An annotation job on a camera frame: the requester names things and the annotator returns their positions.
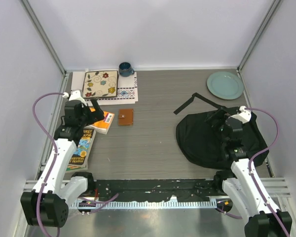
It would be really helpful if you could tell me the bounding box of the black student backpack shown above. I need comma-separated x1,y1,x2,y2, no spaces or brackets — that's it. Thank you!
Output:
174,93,267,170

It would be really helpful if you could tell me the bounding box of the treehouse paperback book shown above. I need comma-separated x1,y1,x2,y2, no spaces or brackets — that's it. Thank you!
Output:
72,128,96,161

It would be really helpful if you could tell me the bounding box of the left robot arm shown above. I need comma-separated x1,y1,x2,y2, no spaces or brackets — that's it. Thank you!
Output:
20,99,104,229

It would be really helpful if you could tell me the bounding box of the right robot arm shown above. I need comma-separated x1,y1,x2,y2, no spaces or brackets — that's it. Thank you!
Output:
205,106,292,237

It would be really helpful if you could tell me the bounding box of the orange paperback book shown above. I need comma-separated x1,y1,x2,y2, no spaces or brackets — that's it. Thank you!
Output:
87,111,114,135

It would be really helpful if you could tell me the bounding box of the brown leather wallet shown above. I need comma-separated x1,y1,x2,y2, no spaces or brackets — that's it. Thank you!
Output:
118,109,134,126

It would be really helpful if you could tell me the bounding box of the floral square trivet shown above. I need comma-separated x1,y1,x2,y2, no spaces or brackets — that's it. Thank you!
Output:
82,71,119,99

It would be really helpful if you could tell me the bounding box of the white embroidered cloth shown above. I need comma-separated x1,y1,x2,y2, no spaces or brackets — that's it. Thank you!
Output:
70,72,138,106

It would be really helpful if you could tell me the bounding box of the light teal plate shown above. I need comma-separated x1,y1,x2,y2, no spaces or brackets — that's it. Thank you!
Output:
206,71,244,100

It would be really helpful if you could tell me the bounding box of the green white book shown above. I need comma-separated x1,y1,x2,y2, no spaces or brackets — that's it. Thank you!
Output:
65,157,88,173

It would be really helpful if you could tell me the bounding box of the dark blue mug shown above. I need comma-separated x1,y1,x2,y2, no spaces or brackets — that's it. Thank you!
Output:
118,62,135,77

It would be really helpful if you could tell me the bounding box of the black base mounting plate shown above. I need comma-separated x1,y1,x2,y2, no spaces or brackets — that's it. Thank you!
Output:
93,179,224,202

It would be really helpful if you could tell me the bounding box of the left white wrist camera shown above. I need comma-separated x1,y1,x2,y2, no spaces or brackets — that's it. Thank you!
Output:
69,90,87,105

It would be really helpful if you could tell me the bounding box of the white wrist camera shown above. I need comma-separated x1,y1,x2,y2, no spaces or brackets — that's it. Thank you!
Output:
231,106,252,124
69,90,87,105

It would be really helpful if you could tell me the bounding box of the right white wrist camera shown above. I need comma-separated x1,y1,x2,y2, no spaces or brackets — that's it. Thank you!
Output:
231,106,252,124

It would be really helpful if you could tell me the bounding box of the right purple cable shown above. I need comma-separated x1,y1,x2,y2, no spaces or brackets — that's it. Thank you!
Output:
217,107,292,237

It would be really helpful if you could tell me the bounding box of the purple cable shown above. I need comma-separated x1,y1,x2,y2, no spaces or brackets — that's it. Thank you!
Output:
32,92,119,237
217,107,292,237

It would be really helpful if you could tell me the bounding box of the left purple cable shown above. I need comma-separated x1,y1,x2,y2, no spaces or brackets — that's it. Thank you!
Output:
32,92,119,237

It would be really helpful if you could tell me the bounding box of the white slotted cable duct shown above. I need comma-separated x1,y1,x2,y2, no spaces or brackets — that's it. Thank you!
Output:
69,199,218,210

